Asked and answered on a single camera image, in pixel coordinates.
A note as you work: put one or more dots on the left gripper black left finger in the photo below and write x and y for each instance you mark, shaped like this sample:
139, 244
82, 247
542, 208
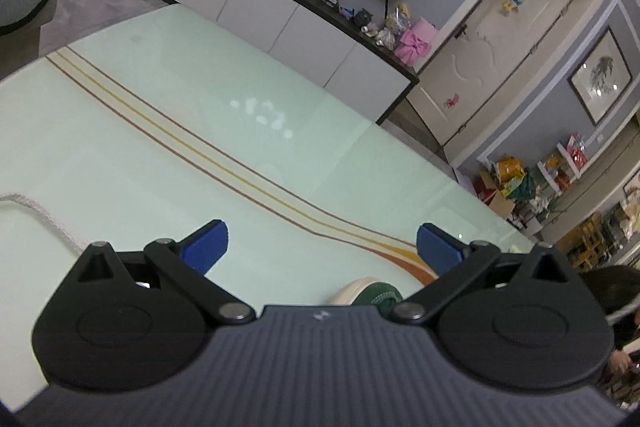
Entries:
127, 320

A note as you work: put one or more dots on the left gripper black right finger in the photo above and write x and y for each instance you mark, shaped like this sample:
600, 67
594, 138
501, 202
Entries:
519, 321

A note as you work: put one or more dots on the white shoelace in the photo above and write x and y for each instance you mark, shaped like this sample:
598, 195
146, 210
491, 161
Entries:
54, 225

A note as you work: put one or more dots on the green canvas sneaker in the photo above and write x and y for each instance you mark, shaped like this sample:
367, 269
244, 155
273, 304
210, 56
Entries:
368, 291

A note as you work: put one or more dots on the person's right hand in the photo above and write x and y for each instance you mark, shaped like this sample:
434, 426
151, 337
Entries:
620, 363

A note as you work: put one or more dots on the wooden chair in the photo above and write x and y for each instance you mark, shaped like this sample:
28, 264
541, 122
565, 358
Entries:
584, 246

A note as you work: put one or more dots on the cardboard boxes and bags pile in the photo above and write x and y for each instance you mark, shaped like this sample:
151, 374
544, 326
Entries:
505, 186

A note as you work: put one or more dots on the framed ink painting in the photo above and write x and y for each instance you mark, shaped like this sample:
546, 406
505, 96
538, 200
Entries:
601, 78

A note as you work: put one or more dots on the white interior door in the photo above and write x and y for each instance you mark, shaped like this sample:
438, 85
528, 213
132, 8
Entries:
473, 64

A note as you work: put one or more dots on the flower bouquet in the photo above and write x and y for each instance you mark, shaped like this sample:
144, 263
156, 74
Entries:
396, 23

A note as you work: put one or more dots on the white TV cabinet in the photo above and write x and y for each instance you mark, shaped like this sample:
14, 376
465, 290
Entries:
308, 37

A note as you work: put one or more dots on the white wall shelf with items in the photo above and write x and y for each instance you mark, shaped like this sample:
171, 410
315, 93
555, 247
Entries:
564, 165

